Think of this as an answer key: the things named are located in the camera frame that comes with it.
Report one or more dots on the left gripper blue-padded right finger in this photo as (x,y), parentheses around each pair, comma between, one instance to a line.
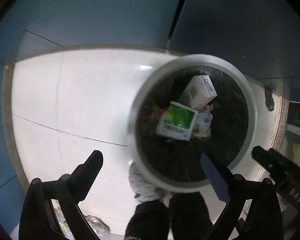
(251,207)

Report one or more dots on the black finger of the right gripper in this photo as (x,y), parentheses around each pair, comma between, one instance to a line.
(284,172)

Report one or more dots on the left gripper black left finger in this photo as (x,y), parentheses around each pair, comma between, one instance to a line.
(38,219)

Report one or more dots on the green white packet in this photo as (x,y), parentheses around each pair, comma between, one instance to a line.
(177,122)

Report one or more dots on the clear plastic bag of trash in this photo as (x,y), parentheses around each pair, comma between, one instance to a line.
(98,226)

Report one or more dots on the white round trash bin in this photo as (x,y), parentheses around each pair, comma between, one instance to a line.
(174,165)

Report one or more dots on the blue kitchen cabinets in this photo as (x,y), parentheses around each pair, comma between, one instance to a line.
(70,70)

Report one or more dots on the glass door cabinet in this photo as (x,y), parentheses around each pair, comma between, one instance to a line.
(290,145)

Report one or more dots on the black scrubber on floor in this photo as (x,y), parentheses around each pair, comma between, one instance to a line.
(269,100)

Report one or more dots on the black trouser legs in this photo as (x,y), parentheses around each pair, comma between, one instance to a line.
(186,216)

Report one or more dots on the crumpled white blue wrapper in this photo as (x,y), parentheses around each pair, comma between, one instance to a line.
(202,125)

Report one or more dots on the white pink carton box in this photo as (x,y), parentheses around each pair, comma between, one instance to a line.
(198,93)

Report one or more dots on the grey left slipper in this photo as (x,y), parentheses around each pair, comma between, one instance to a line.
(144,190)

